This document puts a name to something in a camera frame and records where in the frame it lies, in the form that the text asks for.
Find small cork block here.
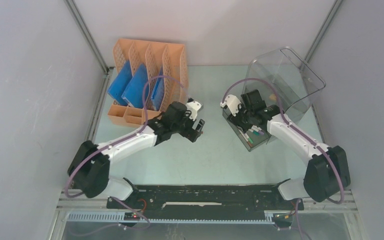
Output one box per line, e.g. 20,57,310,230
269,94,277,101

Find blue folder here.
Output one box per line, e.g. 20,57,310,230
150,77,165,111
121,63,148,109
107,60,133,106

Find clear plastic drawer cabinet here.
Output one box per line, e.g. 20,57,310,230
222,46,326,152

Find blue folder front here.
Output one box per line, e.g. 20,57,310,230
107,60,133,106

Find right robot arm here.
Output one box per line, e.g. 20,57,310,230
221,90,351,209

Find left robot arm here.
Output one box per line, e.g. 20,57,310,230
65,100,205,208

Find orange plastic file organizer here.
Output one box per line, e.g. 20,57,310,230
107,38,189,127

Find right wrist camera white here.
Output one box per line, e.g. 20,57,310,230
220,94,242,117

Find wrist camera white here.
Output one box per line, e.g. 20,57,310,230
185,98,203,121
220,94,242,117

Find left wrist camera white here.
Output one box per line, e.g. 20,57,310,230
185,98,203,121

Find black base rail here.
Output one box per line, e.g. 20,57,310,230
124,184,296,222

